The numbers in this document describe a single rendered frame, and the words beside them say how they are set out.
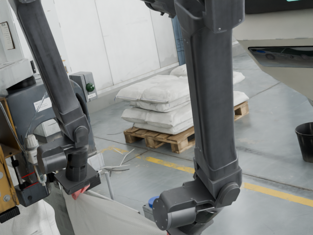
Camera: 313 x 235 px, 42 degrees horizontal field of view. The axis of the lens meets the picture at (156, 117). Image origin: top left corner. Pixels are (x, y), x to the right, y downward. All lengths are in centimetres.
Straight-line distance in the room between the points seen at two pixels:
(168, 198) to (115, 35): 572
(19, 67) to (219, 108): 77
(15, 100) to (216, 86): 77
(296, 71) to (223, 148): 49
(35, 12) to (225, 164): 51
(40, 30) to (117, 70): 545
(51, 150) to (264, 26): 60
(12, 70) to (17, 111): 12
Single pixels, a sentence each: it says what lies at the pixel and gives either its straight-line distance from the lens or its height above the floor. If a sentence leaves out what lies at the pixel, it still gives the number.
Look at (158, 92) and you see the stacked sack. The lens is 395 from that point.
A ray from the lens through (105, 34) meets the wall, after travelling 626.
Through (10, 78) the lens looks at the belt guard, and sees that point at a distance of 118.
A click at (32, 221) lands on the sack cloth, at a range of 160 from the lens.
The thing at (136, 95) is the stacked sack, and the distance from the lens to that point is 415.
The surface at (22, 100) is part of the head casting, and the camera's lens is 123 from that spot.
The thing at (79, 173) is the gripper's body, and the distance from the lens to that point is 111.
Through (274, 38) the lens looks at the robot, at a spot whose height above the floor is 138.
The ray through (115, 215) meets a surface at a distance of 104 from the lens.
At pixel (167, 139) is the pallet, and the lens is 404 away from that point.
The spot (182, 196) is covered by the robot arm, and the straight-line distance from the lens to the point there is 72.
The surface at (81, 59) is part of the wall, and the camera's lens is 602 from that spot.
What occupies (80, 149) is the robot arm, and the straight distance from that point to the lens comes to 106.
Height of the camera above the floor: 154
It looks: 17 degrees down
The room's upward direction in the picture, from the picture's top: 11 degrees counter-clockwise
